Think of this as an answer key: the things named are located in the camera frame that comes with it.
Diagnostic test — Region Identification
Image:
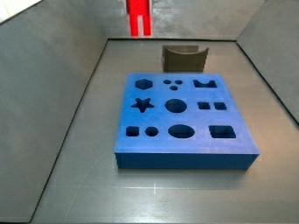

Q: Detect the black curved holder stand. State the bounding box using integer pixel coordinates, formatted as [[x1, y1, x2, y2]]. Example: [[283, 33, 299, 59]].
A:
[[163, 45, 209, 72]]

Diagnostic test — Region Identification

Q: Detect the red square-circle peg object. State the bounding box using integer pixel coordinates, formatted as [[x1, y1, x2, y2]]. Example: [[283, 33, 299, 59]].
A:
[[125, 0, 152, 37]]

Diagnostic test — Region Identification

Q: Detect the blue shape sorting board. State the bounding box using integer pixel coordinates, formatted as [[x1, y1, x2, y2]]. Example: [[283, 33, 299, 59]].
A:
[[115, 73, 259, 170]]

